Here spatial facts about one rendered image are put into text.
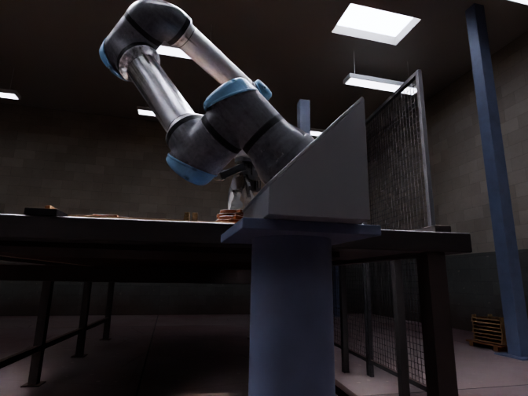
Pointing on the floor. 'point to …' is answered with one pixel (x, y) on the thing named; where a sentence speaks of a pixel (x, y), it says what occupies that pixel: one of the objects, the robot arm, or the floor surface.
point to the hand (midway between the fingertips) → (238, 213)
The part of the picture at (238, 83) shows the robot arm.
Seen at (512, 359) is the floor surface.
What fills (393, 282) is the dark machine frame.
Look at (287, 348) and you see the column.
